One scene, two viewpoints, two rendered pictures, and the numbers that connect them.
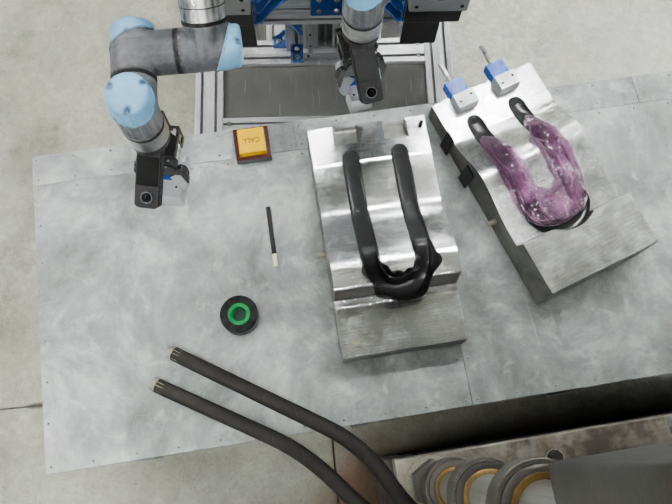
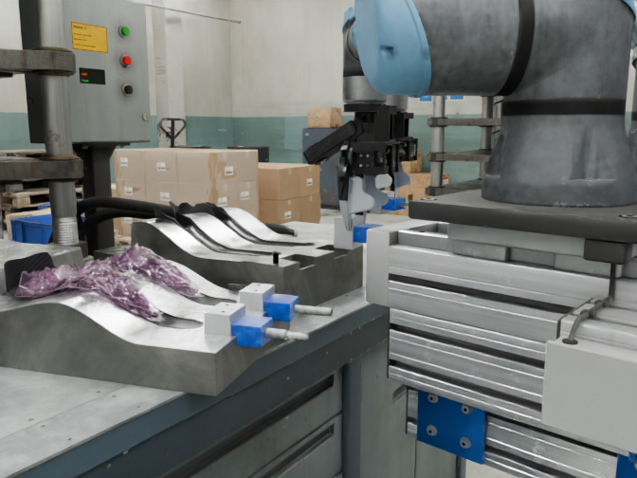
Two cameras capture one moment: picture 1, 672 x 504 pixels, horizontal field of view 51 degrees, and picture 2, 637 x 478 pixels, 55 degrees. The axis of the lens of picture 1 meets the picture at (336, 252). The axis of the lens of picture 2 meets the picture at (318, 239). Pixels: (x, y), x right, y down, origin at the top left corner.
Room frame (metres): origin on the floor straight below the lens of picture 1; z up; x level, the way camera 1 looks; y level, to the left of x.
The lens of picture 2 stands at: (1.48, -0.78, 1.11)
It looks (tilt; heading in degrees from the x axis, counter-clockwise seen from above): 10 degrees down; 137
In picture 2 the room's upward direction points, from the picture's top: straight up
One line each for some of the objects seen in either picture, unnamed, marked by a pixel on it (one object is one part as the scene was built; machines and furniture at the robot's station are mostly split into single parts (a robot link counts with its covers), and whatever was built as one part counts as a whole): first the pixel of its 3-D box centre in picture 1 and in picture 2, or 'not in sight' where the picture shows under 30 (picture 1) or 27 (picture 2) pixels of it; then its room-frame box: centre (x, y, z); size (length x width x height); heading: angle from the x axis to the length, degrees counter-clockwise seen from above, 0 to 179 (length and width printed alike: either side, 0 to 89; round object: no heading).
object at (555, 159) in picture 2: not in sight; (558, 150); (1.19, -0.17, 1.09); 0.15 x 0.15 x 0.10
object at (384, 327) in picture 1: (384, 232); (224, 249); (0.47, -0.10, 0.87); 0.50 x 0.26 x 0.14; 13
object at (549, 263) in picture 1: (536, 174); (100, 303); (0.63, -0.43, 0.86); 0.50 x 0.26 x 0.11; 30
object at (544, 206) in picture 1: (538, 167); (104, 275); (0.63, -0.42, 0.90); 0.26 x 0.18 x 0.08; 30
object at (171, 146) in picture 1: (156, 144); (393, 137); (0.53, 0.35, 1.09); 0.09 x 0.08 x 0.12; 179
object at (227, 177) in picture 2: not in sight; (187, 201); (-3.29, 2.04, 0.47); 1.22 x 0.80 x 0.94; 14
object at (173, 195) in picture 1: (174, 171); (396, 204); (0.55, 0.35, 0.93); 0.13 x 0.05 x 0.05; 179
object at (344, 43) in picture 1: (358, 42); (368, 140); (0.78, -0.01, 1.09); 0.09 x 0.08 x 0.12; 21
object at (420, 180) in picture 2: not in sight; (416, 183); (-3.42, 5.51, 0.42); 0.86 x 0.33 x 0.83; 10
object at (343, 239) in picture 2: (352, 78); (373, 233); (0.79, -0.01, 0.93); 0.13 x 0.05 x 0.05; 21
